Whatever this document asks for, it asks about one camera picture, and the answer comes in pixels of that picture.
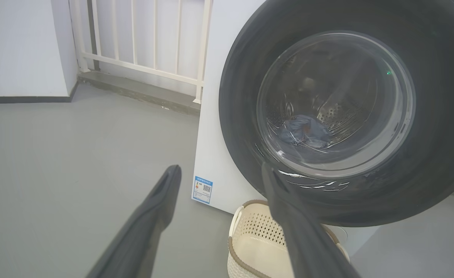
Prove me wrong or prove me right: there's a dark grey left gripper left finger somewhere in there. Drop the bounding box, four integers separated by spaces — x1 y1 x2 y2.
86 165 182 278

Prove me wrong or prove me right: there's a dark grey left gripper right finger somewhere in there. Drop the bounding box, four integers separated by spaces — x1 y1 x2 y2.
262 162 362 278

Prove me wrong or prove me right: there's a light blue denim clothing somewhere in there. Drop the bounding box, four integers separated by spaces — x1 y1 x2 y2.
279 115 332 149

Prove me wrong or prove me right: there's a round dark glass washer door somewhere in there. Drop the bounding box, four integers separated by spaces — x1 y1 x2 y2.
218 0 454 227

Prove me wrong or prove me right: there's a white front-load washing machine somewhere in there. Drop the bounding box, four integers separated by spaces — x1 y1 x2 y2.
191 0 454 257

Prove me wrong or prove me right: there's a cream perforated laundry basket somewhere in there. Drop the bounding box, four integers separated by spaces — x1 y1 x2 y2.
227 200 351 278

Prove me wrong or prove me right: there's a blue energy label sticker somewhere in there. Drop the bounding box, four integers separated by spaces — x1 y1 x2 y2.
191 176 213 204

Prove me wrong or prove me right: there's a white metal railing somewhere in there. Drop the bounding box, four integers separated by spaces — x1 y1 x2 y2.
69 0 214 105

